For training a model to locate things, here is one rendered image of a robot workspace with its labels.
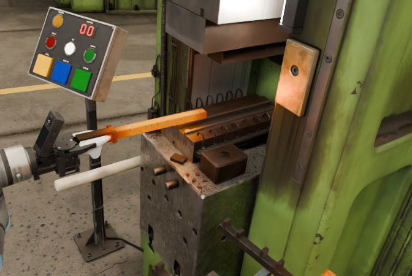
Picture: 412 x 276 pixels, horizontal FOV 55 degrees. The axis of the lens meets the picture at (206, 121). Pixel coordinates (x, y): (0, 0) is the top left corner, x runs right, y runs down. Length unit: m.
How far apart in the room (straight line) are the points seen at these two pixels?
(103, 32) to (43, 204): 1.30
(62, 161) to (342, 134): 0.69
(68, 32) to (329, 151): 1.06
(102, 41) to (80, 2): 4.55
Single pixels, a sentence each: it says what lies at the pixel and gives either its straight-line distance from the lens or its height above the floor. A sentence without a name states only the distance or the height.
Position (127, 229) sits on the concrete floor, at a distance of 2.31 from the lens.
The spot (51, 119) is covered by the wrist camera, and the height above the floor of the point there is 1.13.
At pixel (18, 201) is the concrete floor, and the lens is 2.58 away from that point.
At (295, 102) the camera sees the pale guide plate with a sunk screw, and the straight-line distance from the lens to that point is 1.00.
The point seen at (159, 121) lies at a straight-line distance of 1.17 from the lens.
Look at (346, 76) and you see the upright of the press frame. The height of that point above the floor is 1.32.
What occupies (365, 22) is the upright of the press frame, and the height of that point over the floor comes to 1.44.
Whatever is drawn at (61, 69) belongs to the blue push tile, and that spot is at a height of 1.02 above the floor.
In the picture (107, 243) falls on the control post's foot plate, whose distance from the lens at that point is 2.23.
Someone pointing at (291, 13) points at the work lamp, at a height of 1.42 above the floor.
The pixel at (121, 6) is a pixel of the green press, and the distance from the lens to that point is 6.08.
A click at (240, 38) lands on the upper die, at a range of 1.13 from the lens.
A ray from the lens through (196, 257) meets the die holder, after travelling 1.29.
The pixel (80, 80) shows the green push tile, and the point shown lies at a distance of 1.52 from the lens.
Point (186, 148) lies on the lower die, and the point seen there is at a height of 0.95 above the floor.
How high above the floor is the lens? 1.64
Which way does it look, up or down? 30 degrees down
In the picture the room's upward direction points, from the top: 6 degrees clockwise
